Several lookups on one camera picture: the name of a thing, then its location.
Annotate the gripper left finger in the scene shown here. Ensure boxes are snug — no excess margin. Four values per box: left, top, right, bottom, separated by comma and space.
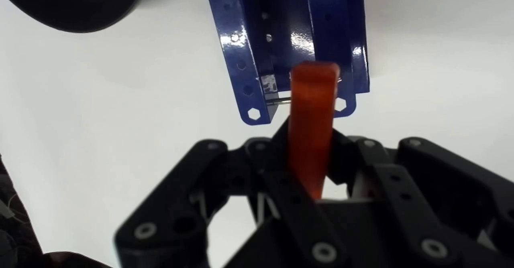
114, 117, 348, 268

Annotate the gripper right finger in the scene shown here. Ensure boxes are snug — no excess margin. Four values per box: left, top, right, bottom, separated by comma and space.
327, 128, 514, 268

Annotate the orange handled tool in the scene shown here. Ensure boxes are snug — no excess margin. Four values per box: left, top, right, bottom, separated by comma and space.
267, 61, 342, 200

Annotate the black bowl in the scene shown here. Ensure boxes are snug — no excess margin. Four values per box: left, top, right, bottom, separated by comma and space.
0, 0, 146, 33

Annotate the blue perforated metal bracket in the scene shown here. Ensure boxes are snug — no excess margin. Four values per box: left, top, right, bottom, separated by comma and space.
203, 0, 370, 126

